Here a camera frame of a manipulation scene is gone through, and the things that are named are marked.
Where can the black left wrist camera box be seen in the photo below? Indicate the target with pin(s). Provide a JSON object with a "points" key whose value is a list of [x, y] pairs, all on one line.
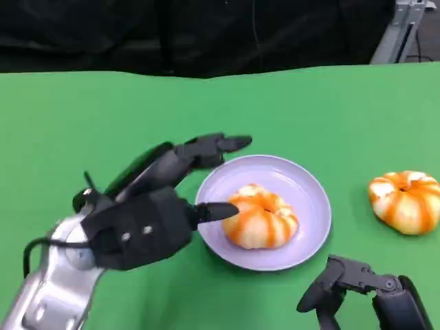
{"points": [[137, 233]]}

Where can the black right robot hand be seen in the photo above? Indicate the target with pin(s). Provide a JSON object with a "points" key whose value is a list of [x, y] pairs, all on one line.
{"points": [[395, 306]]}

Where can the lilac plate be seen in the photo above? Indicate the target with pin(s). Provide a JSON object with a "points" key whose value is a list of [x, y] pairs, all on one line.
{"points": [[302, 192]]}

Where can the black backdrop curtain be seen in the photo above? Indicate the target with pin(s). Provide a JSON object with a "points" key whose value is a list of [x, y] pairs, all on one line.
{"points": [[172, 34]]}

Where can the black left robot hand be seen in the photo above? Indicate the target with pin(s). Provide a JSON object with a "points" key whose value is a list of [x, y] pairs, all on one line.
{"points": [[154, 165]]}

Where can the green table cloth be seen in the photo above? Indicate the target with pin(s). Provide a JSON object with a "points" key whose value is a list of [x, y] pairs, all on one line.
{"points": [[309, 113]]}

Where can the orange and white bread roll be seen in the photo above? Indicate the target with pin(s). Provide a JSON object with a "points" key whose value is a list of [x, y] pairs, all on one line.
{"points": [[405, 203], [262, 216]]}

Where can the grey metal frame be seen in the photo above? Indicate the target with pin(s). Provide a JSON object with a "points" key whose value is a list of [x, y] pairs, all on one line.
{"points": [[398, 27]]}

